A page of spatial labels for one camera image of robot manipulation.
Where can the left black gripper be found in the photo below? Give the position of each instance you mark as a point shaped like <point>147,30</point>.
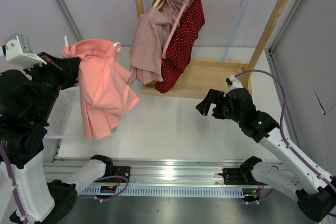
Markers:
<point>68,67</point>

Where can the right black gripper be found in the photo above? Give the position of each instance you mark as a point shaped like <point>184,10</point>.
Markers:
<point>213,96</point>

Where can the salmon pink skirt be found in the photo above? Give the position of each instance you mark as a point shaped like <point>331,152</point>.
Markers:
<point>105,95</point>

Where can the light blue plastic hanger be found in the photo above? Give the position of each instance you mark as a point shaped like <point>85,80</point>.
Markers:
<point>240,14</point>

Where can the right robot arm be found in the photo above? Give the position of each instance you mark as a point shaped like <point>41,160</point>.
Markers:
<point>308,184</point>

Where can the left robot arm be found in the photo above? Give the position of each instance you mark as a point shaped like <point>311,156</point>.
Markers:
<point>27,99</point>

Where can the pink plastic hanger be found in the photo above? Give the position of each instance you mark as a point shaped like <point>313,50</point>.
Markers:
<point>177,22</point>

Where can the wooden clothes rack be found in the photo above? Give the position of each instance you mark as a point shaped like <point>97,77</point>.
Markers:
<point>203,74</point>

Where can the white plastic basket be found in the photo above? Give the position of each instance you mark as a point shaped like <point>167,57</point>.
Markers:
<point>65,121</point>

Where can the red polka dot garment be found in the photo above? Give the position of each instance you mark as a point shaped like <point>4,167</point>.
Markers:
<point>179,51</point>

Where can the dusty pink dress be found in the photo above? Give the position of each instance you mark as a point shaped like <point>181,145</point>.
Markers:
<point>151,33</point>

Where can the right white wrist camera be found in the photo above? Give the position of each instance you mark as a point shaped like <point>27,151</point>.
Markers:
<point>233,83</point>

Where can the white slotted cable duct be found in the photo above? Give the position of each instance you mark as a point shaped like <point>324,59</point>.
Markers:
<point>217,191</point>

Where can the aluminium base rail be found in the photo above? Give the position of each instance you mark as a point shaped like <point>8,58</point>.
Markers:
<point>153,172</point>

